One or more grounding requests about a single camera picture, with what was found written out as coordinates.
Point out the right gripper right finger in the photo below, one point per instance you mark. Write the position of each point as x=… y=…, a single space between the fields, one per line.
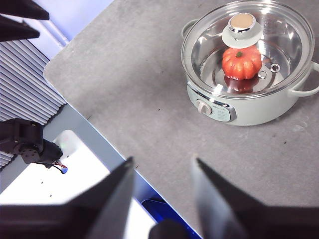
x=236 y=219

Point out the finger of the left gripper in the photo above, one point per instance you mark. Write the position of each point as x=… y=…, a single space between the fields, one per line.
x=20 y=8
x=15 y=30

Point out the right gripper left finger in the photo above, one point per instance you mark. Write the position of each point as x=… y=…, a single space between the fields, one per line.
x=99 y=214

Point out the orange toy pumpkin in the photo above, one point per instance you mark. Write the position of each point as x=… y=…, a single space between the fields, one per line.
x=241 y=66

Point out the glass lid with green knob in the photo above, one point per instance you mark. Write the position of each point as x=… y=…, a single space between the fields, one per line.
x=239 y=25

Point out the pale green electric pot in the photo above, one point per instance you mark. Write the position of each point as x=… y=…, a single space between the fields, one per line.
x=249 y=114

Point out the grey ribbed panel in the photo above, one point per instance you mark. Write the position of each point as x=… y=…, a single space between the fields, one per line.
x=22 y=82

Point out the dark blue box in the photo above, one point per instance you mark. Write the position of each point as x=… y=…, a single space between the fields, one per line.
x=169 y=211

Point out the grey metal frame rail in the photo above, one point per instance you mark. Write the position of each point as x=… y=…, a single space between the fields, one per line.
x=82 y=129

